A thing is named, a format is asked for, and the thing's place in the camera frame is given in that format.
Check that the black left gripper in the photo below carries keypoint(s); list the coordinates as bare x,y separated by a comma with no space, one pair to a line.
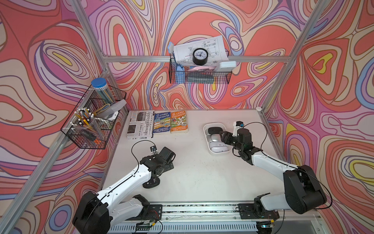
169,165

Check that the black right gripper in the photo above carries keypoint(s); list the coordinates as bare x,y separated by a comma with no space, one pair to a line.
227,136

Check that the silver wireless mouse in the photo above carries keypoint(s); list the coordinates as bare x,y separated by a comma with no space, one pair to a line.
214,138

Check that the black round mouse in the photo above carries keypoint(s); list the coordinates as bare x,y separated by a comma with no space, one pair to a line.
150,183

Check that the dark grey upside-down mouse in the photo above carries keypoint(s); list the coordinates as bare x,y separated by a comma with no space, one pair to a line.
214,130

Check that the white upside-down mouse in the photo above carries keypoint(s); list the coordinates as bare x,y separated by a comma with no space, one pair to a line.
216,144

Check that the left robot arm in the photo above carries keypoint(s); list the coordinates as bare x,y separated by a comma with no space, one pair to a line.
122,187

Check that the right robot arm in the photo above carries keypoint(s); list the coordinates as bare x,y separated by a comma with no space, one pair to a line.
302,190

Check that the white storage tray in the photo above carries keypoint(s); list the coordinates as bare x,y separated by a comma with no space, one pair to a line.
215,124

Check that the white box in basket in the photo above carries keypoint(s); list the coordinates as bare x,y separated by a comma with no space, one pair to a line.
226,66

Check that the blue 91-storey treehouse book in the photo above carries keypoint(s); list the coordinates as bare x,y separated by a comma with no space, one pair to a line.
162,123

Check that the orange 13-storey treehouse book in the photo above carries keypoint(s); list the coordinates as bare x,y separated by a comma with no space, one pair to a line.
179,122

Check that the black round clock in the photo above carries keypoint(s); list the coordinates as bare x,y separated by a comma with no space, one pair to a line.
200,56

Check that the clear cup with pens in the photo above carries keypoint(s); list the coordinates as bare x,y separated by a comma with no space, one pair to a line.
85,124

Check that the white paper sheet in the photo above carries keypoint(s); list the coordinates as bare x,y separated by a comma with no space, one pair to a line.
214,46

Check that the blue lid pencil jar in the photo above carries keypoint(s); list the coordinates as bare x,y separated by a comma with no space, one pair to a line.
101,87

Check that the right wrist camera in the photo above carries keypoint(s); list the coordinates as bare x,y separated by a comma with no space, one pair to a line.
236,126

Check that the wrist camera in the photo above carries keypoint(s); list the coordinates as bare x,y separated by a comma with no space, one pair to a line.
153,149
236,126

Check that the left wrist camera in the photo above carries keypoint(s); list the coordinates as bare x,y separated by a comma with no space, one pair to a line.
153,149

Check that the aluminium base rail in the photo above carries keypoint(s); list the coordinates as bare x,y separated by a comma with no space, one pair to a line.
141,217

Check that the black wire basket back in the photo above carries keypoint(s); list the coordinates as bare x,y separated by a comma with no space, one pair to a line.
180,74

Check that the black wire basket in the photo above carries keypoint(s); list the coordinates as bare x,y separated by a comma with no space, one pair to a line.
94,102
180,74

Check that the black wire basket left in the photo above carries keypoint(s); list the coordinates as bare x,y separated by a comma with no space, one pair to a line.
94,102

